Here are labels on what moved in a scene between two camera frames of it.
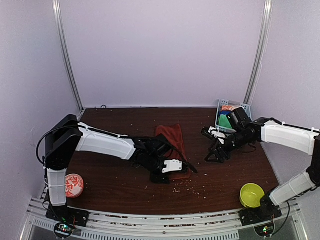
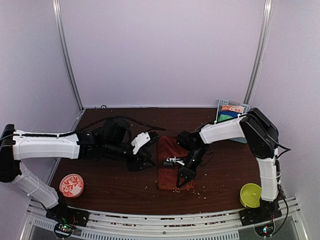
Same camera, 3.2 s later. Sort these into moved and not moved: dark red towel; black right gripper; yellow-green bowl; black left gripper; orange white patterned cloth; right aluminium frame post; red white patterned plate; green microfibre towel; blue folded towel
Moved: black right gripper; dark red towel; black left gripper
Not moved: right aluminium frame post; yellow-green bowl; green microfibre towel; orange white patterned cloth; blue folded towel; red white patterned plate
